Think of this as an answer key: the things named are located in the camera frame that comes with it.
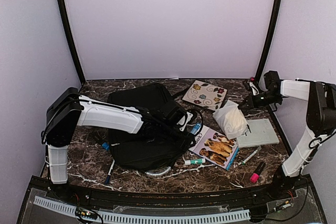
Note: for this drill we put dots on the small circuit board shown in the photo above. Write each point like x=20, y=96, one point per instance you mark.
x=85, y=213

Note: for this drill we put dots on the floral square plate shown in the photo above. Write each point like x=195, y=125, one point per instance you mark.
x=205, y=95

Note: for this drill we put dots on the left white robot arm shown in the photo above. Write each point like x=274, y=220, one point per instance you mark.
x=71, y=110

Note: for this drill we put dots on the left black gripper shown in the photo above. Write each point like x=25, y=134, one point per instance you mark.
x=188, y=136

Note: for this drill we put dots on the grey slotted cable duct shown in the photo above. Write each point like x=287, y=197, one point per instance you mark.
x=105, y=216

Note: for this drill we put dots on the grey shrink-wrapped notebook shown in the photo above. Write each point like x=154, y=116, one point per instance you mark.
x=260, y=132

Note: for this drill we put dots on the green white glue stick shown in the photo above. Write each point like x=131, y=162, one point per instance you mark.
x=194, y=162

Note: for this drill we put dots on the blue ballpoint pen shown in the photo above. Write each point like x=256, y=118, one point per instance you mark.
x=109, y=172

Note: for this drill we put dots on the black front rail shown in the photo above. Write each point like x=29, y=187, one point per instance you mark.
x=99, y=198

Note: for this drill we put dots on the black frame post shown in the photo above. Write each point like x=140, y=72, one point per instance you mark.
x=268, y=40
x=70, y=40

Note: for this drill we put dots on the clear tape roll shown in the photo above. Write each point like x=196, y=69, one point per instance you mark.
x=158, y=172

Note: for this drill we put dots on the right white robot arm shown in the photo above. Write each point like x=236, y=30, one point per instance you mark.
x=320, y=121

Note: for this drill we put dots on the thin white green pen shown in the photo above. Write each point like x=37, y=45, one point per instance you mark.
x=250, y=156

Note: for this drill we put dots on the dog picture book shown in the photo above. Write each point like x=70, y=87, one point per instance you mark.
x=214, y=146

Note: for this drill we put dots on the black student bag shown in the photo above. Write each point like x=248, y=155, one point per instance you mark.
x=143, y=151

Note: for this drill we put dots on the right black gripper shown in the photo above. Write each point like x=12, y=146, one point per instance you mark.
x=243, y=103

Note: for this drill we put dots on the right black frame post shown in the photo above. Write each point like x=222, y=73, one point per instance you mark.
x=268, y=40

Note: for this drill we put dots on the left black frame post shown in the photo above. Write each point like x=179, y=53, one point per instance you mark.
x=70, y=40

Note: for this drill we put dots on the blue capped marker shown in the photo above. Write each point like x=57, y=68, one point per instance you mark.
x=102, y=142

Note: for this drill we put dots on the pink black highlighter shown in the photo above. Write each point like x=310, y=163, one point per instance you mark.
x=256, y=174

